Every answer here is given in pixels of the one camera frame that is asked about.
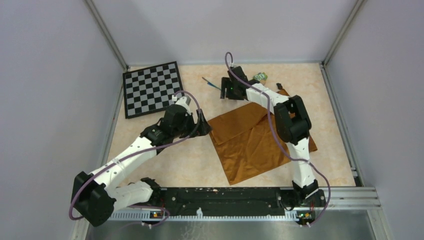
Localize iridescent metal fork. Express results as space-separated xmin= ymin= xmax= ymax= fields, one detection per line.
xmin=202 ymin=77 xmax=221 ymax=90

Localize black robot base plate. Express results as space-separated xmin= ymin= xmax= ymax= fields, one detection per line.
xmin=145 ymin=187 xmax=326 ymax=217

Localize aluminium frame rail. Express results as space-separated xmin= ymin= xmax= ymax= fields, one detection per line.
xmin=107 ymin=187 xmax=381 ymax=225

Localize green numbered wooden block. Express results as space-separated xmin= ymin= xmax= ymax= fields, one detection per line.
xmin=253 ymin=72 xmax=268 ymax=85

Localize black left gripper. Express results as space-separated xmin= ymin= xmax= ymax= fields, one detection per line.
xmin=172 ymin=108 xmax=212 ymax=139

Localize black white checkerboard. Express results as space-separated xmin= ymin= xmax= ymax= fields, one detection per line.
xmin=122 ymin=61 xmax=184 ymax=119

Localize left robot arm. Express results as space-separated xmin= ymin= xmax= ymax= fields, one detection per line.
xmin=68 ymin=103 xmax=211 ymax=227

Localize brown cloth napkin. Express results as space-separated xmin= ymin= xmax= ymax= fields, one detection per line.
xmin=207 ymin=88 xmax=318 ymax=186

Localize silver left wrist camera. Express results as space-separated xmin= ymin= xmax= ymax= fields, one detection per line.
xmin=172 ymin=95 xmax=192 ymax=115

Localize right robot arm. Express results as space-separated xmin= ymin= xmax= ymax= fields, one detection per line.
xmin=221 ymin=66 xmax=323 ymax=208

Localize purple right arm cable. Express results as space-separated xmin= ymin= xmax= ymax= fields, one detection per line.
xmin=224 ymin=51 xmax=332 ymax=227

